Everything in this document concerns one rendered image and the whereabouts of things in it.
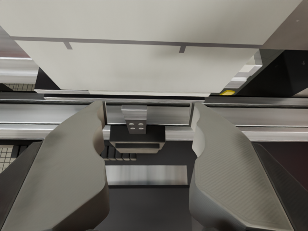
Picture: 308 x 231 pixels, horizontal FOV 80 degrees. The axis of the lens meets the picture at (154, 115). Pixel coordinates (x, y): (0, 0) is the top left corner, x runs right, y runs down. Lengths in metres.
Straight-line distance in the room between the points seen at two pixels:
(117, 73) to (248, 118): 0.41
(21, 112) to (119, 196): 0.40
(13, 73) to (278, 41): 0.40
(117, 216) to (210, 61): 0.16
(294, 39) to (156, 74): 0.28
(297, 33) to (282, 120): 0.25
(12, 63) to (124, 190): 0.19
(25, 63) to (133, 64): 0.14
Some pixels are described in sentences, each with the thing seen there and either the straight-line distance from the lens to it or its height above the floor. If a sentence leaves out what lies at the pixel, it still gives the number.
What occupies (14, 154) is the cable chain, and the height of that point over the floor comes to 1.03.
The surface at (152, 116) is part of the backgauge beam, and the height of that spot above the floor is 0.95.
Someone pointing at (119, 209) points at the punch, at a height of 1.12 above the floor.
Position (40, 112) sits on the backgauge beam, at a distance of 0.53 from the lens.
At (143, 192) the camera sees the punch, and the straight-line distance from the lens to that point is 0.20.
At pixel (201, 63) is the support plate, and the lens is 0.17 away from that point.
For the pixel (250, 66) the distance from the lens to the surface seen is 0.25.
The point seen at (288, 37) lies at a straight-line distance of 0.40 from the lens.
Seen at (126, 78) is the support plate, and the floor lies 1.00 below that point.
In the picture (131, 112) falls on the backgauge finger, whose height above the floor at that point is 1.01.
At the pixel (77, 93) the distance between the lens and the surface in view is 0.23.
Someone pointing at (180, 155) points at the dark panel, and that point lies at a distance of 0.73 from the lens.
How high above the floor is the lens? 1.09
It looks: 18 degrees down
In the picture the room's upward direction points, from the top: 180 degrees clockwise
